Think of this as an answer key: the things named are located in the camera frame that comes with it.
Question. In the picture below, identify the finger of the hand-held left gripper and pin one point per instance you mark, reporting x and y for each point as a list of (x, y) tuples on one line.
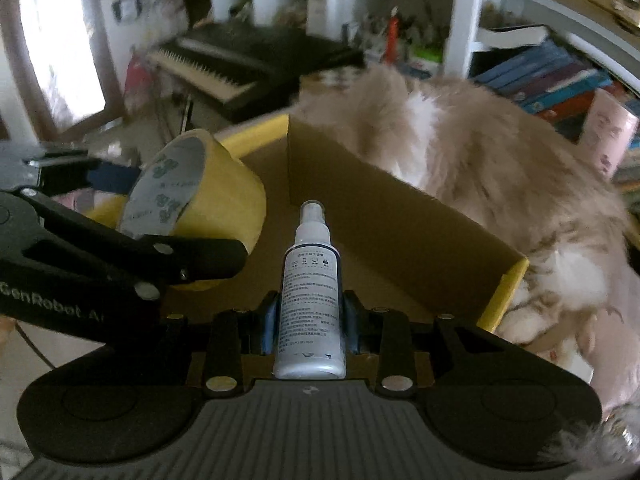
[(200, 260), (112, 178)]

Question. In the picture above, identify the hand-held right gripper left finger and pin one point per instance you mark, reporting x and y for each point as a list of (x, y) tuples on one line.
[(270, 327)]

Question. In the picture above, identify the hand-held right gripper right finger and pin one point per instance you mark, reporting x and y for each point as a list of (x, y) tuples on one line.
[(352, 327)]

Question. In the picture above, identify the white spray bottle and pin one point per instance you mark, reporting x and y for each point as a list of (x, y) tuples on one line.
[(310, 310)]

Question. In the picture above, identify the yellow tape roll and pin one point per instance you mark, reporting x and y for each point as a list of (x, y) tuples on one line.
[(225, 195)]

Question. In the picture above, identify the yellow cardboard box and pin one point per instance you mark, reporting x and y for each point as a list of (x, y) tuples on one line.
[(400, 240)]

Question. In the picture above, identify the window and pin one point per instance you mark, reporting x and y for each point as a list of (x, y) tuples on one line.
[(55, 40)]

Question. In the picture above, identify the black electric piano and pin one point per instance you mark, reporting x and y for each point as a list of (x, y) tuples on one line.
[(250, 55)]

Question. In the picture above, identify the fluffy beige and white cat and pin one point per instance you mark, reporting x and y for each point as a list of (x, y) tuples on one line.
[(500, 160)]

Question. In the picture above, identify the grey fuzzy pompom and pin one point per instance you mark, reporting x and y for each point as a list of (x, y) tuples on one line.
[(595, 450)]

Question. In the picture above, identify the red bottle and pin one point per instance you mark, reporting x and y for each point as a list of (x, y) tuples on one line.
[(392, 40)]

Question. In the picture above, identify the row of books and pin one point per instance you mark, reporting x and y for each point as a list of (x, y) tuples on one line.
[(540, 80)]

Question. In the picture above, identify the pink printed cup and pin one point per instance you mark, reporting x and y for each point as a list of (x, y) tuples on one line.
[(607, 130)]

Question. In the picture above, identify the white bookshelf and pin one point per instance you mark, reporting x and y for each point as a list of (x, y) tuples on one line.
[(465, 15)]

